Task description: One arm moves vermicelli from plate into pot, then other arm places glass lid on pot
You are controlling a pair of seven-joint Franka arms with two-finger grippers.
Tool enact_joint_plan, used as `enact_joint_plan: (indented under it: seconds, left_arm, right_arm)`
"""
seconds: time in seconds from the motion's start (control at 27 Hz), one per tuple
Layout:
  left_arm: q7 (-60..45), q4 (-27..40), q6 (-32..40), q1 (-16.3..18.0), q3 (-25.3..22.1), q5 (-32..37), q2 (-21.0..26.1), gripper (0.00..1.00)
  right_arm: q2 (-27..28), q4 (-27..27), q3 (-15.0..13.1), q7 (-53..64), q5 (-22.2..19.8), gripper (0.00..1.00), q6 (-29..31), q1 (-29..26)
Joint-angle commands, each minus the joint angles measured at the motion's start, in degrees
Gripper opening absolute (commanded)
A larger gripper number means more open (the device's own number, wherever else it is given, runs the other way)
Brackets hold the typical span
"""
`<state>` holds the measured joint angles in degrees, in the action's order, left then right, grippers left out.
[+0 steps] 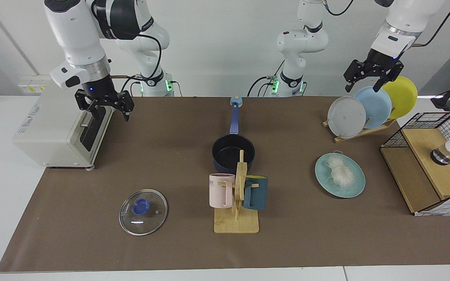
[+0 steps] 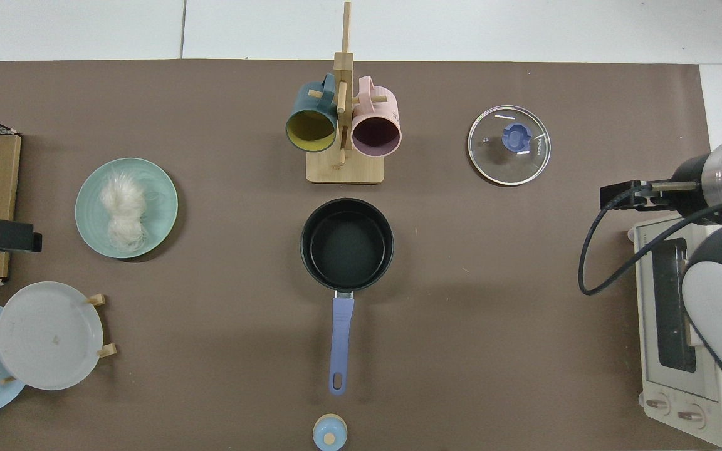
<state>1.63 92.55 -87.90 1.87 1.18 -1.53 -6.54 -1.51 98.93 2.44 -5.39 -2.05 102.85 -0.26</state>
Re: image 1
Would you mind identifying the white vermicelli bundle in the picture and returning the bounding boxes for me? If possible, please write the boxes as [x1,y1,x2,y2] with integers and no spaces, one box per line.
[324,154,356,187]

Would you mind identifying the glass lid with blue knob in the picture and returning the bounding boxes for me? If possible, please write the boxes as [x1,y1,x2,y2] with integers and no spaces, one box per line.
[119,189,168,236]

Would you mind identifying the light blue plate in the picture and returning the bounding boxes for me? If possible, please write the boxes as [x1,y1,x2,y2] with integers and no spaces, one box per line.
[353,86,393,129]

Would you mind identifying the yellow plate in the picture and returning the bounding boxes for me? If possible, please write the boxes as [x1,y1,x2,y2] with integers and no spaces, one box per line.
[381,76,418,119]

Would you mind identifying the grey plate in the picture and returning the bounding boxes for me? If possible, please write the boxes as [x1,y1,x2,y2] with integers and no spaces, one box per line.
[327,96,366,139]

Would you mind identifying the wooden plate rack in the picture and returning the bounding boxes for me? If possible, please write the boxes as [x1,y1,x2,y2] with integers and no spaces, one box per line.
[322,118,397,143]

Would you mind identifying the teal flat plate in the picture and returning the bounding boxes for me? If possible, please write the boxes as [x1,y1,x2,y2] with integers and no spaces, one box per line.
[314,153,366,198]

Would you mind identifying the pale toaster oven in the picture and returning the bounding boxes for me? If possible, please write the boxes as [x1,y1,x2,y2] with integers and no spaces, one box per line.
[12,80,115,171]

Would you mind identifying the pink ribbed cup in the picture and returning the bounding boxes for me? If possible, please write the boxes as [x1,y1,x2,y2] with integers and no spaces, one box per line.
[209,173,236,208]

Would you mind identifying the brown table cloth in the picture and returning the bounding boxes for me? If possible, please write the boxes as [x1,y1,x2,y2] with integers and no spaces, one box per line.
[0,96,450,272]

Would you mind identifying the dark teal cup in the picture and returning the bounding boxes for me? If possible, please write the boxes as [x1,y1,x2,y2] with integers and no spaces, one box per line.
[243,176,268,211]

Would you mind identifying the wooden cup stand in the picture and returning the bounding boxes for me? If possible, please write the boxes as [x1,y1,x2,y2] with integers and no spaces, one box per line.
[214,150,259,234]

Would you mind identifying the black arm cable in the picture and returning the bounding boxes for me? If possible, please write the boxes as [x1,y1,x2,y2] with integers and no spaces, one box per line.
[325,0,450,47]
[110,33,163,84]

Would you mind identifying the white wall socket strip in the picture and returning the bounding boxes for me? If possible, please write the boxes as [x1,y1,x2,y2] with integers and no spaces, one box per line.
[17,74,54,94]

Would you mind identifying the black foot cables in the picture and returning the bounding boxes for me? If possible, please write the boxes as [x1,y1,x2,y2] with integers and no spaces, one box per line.
[247,59,286,97]

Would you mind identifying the wire basket with wooden floor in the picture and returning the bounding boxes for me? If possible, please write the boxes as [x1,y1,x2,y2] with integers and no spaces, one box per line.
[380,112,450,216]

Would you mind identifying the black pot with blue handle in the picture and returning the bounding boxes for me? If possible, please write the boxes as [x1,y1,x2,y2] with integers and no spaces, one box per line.
[212,96,256,173]

